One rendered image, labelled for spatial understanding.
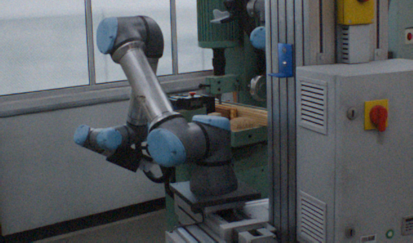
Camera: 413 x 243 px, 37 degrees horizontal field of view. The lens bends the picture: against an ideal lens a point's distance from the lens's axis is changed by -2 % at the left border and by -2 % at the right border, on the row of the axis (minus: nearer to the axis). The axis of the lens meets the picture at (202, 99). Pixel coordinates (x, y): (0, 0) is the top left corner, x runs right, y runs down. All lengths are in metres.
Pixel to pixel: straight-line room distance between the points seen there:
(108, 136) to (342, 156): 0.95
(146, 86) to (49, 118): 1.91
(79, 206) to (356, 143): 2.70
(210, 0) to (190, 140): 0.92
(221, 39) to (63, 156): 1.57
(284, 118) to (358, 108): 0.36
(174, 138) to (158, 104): 0.13
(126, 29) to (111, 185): 2.16
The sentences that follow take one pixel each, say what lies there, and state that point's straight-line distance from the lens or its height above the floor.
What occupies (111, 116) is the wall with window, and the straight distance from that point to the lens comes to 3.96.
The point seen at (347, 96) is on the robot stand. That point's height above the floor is 1.18.
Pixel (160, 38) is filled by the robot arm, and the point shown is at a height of 1.28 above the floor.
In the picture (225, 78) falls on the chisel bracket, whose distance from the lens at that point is 2.71.
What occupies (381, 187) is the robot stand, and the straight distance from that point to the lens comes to 1.58.
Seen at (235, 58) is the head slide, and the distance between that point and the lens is 2.77.
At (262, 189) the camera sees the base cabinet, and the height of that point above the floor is 0.61.
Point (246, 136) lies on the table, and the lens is 2.46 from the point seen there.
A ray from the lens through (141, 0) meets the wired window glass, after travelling 4.11.
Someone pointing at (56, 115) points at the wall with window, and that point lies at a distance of 3.80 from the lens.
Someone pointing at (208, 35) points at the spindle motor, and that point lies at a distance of 2.63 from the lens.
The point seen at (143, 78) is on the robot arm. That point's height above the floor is 1.17.
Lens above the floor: 1.42
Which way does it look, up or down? 9 degrees down
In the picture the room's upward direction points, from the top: 2 degrees counter-clockwise
